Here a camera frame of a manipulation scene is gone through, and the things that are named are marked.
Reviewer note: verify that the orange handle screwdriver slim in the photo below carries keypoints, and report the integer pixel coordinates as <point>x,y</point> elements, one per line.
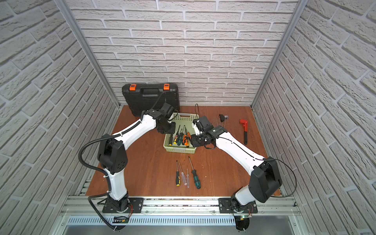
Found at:
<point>186,131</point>

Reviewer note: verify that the black yellow dotted screwdriver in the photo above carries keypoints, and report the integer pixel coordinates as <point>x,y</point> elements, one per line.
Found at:
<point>170,142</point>

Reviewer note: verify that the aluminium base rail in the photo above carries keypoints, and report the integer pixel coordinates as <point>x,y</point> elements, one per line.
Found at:
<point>179,205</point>

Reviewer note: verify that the orange black stubby screwdriver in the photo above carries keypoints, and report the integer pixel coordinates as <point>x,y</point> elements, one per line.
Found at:
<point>184,139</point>

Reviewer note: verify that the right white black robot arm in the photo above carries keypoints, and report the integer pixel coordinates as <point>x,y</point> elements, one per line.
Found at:
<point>264,173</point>

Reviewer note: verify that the black mounting plate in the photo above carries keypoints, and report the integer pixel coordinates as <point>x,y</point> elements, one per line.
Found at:
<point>135,205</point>
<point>226,205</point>

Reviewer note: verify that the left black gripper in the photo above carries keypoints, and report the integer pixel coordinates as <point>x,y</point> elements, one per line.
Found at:
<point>166,127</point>

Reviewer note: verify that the black plastic tool case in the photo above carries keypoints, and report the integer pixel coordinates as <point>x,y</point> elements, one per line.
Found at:
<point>140,97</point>

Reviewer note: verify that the clear handle screwdriver small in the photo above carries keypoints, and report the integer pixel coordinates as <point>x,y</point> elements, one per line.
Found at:
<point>188,179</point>

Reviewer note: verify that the red pipe wrench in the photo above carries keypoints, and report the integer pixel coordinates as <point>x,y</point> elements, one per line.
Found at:
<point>244,123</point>

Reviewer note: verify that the light green plastic bin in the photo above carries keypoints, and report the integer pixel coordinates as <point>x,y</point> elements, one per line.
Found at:
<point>184,123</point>

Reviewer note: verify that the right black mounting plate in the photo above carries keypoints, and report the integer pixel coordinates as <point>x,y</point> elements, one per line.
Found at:
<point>226,205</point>

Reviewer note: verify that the small black metal clamp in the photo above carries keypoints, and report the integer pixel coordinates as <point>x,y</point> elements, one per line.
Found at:
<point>223,118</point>

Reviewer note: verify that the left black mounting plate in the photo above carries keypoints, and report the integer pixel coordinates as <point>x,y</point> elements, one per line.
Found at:
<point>135,205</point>

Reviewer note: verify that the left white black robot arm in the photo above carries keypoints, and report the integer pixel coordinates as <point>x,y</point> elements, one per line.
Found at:
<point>112,151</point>

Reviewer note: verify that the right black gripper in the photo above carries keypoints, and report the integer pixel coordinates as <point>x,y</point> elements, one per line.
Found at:
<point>195,141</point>

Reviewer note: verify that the green black large screwdriver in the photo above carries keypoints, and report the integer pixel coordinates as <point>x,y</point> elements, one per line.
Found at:
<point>197,182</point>

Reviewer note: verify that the clear handle screwdriver large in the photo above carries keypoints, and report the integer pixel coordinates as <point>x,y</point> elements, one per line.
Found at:
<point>183,175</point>

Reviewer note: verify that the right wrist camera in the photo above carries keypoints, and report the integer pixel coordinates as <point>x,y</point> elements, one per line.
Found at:
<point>196,130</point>

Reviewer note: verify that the yellow black short screwdriver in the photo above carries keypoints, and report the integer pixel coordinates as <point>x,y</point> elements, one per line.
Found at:
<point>177,176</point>

